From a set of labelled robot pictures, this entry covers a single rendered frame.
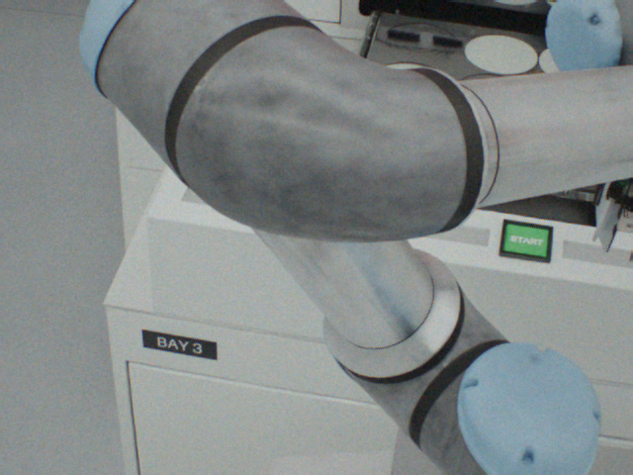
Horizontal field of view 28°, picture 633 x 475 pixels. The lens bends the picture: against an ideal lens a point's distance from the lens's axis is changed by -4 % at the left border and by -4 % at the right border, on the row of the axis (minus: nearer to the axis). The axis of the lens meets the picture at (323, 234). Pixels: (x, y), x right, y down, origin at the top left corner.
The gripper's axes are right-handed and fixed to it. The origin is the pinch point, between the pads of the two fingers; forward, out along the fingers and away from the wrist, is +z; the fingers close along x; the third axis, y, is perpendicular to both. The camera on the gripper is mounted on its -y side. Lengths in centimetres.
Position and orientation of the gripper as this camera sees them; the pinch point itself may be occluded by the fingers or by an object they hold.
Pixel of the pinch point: (624, 240)
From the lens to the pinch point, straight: 131.3
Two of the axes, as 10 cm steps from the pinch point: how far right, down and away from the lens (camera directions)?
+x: 9.0, 3.6, -2.6
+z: -0.9, 7.3, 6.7
